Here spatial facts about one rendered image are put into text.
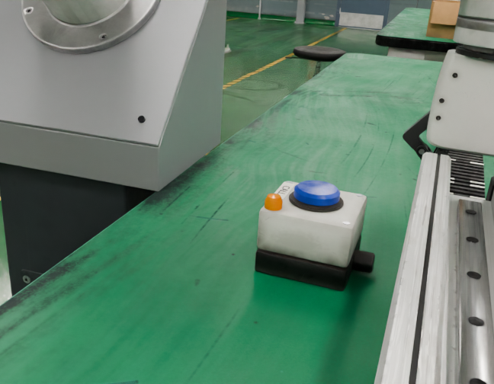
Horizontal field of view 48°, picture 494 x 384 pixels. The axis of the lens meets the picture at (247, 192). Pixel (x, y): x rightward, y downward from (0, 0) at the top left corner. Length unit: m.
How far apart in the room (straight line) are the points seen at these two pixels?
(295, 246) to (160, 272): 0.12
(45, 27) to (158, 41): 0.15
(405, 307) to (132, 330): 0.20
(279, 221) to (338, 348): 0.12
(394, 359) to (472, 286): 0.15
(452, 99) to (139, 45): 0.36
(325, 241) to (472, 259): 0.11
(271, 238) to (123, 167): 0.25
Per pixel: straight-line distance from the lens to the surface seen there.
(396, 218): 0.64
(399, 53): 2.67
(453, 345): 0.37
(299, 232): 0.46
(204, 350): 0.40
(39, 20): 0.78
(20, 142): 0.73
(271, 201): 0.46
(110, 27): 0.73
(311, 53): 3.60
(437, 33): 2.70
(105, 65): 0.71
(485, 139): 0.62
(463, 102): 0.61
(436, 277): 0.35
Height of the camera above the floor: 1.03
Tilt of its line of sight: 22 degrees down
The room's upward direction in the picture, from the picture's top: 4 degrees clockwise
